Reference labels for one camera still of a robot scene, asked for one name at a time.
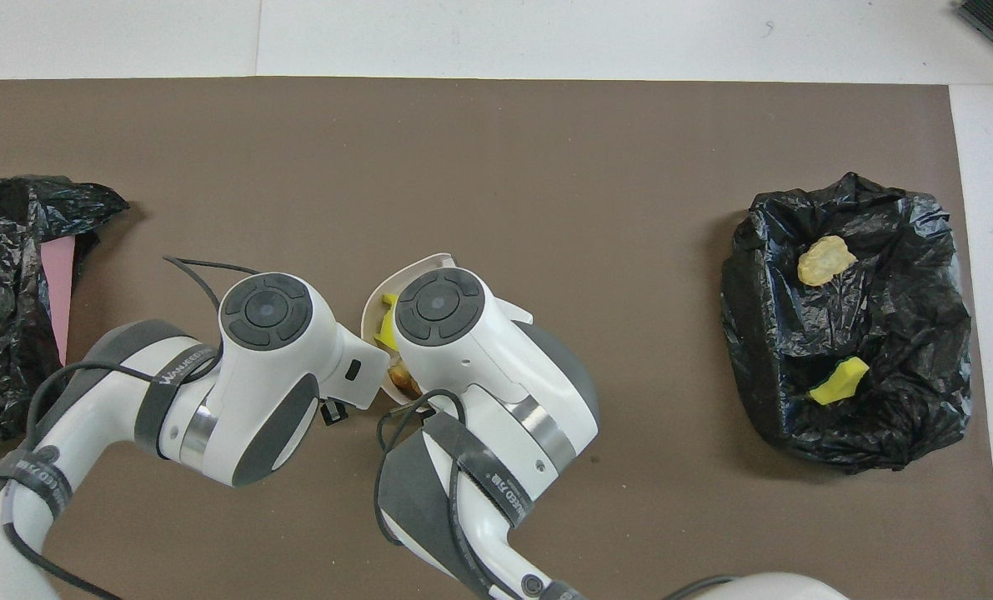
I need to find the yellow sponge piece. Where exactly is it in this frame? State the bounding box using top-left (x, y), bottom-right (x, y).
top-left (809, 356), bottom-right (870, 406)
top-left (373, 292), bottom-right (401, 355)

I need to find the beige plastic dustpan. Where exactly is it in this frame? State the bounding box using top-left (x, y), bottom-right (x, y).
top-left (361, 252), bottom-right (457, 405)

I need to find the striped bread piece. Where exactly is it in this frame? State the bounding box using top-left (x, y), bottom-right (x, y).
top-left (797, 235), bottom-right (858, 288)

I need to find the black plastic trash bag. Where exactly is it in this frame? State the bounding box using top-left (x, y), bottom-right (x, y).
top-left (0, 175), bottom-right (130, 443)

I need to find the right black trash bag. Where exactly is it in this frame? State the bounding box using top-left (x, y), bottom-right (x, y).
top-left (720, 172), bottom-right (974, 476)

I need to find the brown table mat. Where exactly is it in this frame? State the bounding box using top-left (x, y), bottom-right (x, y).
top-left (0, 77), bottom-right (993, 600)

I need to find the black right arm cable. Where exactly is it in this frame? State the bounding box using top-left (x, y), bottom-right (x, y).
top-left (375, 387), bottom-right (739, 600)

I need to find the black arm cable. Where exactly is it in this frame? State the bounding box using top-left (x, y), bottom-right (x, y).
top-left (0, 254), bottom-right (263, 600)
top-left (375, 387), bottom-right (739, 600)

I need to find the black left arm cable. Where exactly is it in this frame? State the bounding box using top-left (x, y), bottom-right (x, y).
top-left (0, 254), bottom-right (263, 600)

